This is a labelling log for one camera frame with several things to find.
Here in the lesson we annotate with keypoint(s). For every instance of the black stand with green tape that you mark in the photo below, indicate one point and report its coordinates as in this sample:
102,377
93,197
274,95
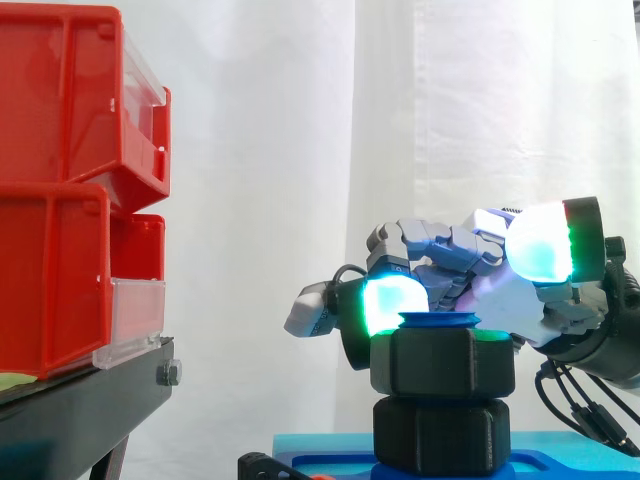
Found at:
75,420

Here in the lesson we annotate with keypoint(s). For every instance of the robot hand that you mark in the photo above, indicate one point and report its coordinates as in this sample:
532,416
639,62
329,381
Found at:
505,305

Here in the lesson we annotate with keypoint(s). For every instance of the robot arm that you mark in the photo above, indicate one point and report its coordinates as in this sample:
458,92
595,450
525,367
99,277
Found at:
610,350

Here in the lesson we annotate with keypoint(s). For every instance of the turquoise plate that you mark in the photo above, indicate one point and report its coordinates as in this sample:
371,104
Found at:
575,460

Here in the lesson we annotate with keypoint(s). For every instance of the large black nut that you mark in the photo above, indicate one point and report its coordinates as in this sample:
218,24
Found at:
440,362
440,435

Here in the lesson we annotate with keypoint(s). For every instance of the blue plate with square hollows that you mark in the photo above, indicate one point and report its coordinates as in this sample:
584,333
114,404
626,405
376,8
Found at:
330,467

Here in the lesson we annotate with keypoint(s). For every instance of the red storage bin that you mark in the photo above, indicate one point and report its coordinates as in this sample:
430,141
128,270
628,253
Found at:
55,95
50,280

